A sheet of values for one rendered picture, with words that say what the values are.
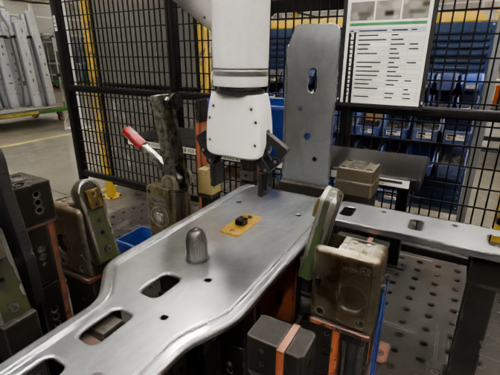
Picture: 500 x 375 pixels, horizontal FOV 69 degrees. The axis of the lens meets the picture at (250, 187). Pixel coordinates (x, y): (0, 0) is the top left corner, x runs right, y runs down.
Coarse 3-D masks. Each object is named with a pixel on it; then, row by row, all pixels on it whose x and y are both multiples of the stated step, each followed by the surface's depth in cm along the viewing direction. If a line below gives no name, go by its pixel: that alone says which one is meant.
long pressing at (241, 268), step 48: (240, 192) 79; (288, 192) 80; (144, 240) 58; (240, 240) 59; (288, 240) 59; (144, 288) 47; (192, 288) 47; (240, 288) 47; (48, 336) 38; (144, 336) 39; (192, 336) 39
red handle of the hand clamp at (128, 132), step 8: (128, 128) 70; (128, 136) 70; (136, 136) 70; (136, 144) 70; (144, 144) 70; (144, 152) 69; (152, 152) 69; (152, 160) 69; (160, 160) 69; (160, 168) 69
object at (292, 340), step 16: (272, 320) 42; (256, 336) 40; (272, 336) 40; (288, 336) 40; (304, 336) 40; (256, 352) 40; (272, 352) 39; (288, 352) 38; (304, 352) 38; (256, 368) 41; (272, 368) 40; (288, 368) 38; (304, 368) 38
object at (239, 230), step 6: (246, 216) 67; (252, 216) 67; (234, 222) 64; (240, 222) 63; (246, 222) 64; (252, 222) 64; (222, 228) 62; (228, 228) 62; (234, 228) 62; (240, 228) 62; (246, 228) 62; (228, 234) 60; (234, 234) 60; (240, 234) 60
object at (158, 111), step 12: (156, 96) 63; (168, 96) 65; (180, 96) 63; (156, 108) 63; (168, 108) 66; (180, 108) 63; (156, 120) 64; (168, 120) 66; (168, 132) 64; (168, 144) 65; (180, 144) 67; (168, 156) 65; (180, 156) 68; (168, 168) 66; (180, 168) 69
